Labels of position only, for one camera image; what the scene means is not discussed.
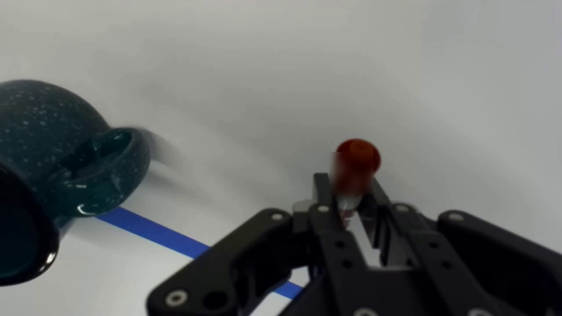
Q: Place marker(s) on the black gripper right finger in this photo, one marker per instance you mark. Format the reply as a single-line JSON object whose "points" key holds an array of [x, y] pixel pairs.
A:
{"points": [[468, 257]]}

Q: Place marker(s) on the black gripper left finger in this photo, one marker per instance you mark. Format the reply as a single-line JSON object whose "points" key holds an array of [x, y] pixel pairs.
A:
{"points": [[247, 257]]}

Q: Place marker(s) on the small red object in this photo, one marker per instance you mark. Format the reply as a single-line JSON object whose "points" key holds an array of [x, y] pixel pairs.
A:
{"points": [[356, 164]]}

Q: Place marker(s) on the teal speckled mug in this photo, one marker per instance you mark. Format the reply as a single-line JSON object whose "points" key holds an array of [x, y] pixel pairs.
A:
{"points": [[54, 151]]}

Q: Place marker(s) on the short blue tape line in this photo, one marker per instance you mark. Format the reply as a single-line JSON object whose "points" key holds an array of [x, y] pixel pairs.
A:
{"points": [[159, 230]]}

